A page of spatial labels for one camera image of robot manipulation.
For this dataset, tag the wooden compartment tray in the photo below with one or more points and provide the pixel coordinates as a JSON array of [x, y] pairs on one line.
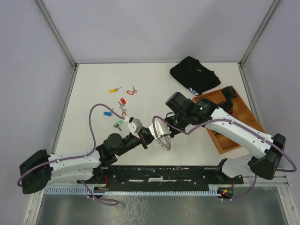
[[235, 107]]

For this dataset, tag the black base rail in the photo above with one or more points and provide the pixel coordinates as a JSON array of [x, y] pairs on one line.
[[205, 175]]

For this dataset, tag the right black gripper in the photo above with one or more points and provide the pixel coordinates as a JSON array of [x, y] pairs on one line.
[[173, 132]]

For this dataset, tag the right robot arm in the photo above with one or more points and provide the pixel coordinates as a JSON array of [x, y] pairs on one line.
[[264, 150]]

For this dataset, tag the red open tagged key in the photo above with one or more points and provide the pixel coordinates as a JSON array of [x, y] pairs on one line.
[[132, 92]]

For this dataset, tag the yellow tagged key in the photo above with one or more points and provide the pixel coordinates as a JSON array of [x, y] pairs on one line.
[[114, 90]]

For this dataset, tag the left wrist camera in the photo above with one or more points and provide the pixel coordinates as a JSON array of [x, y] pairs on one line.
[[134, 125]]

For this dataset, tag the white slotted cable duct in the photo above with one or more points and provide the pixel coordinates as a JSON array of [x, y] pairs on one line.
[[132, 188]]

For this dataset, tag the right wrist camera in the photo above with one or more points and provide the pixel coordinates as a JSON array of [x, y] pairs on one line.
[[158, 129]]

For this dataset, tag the solid red tagged key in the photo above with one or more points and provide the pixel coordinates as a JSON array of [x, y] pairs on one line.
[[122, 102]]

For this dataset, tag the metal disc with keyrings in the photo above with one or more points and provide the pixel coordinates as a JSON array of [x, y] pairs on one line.
[[165, 142]]

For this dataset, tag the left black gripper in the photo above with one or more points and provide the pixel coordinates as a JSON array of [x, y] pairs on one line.
[[146, 135]]

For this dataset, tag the red frame tagged key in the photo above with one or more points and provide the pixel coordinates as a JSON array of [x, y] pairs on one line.
[[124, 112]]

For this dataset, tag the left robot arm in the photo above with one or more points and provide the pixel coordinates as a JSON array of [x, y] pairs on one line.
[[42, 168]]

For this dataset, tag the blue tagged key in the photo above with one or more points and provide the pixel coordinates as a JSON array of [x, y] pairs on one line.
[[108, 113]]

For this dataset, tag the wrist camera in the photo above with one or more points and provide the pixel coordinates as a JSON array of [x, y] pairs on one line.
[[158, 129], [134, 125]]

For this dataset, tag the black round item in tray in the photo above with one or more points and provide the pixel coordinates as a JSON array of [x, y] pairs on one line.
[[229, 92]]

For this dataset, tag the black folded cloth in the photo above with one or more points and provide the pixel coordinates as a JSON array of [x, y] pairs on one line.
[[194, 76]]

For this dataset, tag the green tagged key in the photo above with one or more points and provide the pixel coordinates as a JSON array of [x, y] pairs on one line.
[[118, 124]]

